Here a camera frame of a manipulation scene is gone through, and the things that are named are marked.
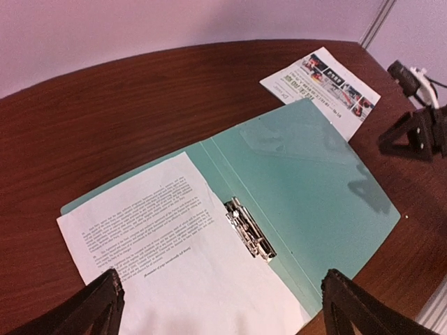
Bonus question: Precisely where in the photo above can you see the right aluminium corner post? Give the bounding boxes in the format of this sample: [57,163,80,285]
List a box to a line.
[359,0,397,50]

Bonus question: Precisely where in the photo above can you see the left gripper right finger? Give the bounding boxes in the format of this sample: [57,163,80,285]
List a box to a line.
[321,269,434,334]

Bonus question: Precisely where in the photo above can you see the teal plastic folder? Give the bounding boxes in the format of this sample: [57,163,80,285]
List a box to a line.
[61,100,400,315]

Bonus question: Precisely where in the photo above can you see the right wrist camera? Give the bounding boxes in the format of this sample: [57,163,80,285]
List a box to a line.
[387,60,420,97]

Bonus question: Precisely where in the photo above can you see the colour printed brochure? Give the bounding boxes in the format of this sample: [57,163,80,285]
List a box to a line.
[260,47,381,141]

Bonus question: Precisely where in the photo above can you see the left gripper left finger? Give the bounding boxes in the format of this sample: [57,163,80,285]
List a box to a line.
[9,268,124,334]

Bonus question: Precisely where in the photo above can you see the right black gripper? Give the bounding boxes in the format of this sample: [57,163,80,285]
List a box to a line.
[379,106,446,161]

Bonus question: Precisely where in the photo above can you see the white text paper sheet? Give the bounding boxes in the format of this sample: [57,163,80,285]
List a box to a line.
[57,153,309,334]

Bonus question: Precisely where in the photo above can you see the metal folder clip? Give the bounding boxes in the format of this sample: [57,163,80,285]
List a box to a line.
[224,197,277,263]

